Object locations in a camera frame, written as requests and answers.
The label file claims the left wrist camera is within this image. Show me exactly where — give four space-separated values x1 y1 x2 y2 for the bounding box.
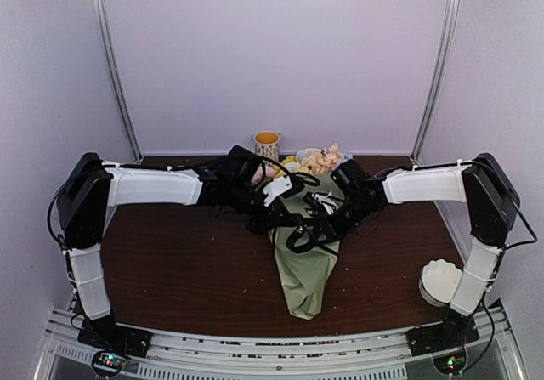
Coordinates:
262 176 304 207

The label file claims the patterned cup yellow inside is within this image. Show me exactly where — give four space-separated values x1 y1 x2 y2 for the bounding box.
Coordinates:
254 131 280 162

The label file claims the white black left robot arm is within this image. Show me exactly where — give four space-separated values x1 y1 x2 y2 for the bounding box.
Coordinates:
48 145 320 349

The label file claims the black printed ribbon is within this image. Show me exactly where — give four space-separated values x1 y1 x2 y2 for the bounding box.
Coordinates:
246 207 341 256

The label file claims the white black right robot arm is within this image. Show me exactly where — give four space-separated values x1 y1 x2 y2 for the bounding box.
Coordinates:
315 153 538 348

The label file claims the cream fake flower bunch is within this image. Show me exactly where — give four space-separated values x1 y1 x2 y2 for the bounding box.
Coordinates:
280 155 322 176

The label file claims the aluminium frame post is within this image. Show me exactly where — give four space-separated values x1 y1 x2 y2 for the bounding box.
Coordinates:
410 0 461 164
93 0 143 162

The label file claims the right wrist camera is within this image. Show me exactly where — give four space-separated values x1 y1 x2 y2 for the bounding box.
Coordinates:
303 161 369 219

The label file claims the white scalloped bowl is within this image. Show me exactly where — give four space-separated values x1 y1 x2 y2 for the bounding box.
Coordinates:
418 259 462 308

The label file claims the pale pink rose stem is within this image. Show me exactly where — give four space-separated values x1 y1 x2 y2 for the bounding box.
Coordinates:
251 165 276 187

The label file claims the white round bowl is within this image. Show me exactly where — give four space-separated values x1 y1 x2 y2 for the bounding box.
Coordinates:
296 148 320 162

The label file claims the pink fake flower stem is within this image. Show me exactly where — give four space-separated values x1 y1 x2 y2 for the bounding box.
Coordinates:
312 143 343 175

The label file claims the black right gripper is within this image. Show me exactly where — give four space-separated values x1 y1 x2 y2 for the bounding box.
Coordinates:
310 196 377 246

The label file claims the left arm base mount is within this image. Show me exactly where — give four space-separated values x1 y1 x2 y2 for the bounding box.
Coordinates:
76 312 152 379

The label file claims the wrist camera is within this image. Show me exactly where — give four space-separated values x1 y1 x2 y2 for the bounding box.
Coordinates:
262 176 304 207
303 161 369 219

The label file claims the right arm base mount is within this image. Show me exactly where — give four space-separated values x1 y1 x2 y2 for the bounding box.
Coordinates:
406 311 480 377

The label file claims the aluminium front rail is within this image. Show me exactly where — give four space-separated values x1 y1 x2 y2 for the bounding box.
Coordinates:
42 307 524 380

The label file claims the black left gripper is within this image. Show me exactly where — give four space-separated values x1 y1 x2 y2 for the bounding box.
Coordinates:
227 180 293 231

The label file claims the left aluminium frame post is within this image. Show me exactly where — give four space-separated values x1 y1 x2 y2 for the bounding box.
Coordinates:
93 0 143 162

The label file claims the right aluminium frame post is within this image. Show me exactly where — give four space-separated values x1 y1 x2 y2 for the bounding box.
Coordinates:
410 0 461 164

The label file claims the green wrapping paper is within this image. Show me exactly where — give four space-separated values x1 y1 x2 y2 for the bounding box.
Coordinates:
267 175 348 321

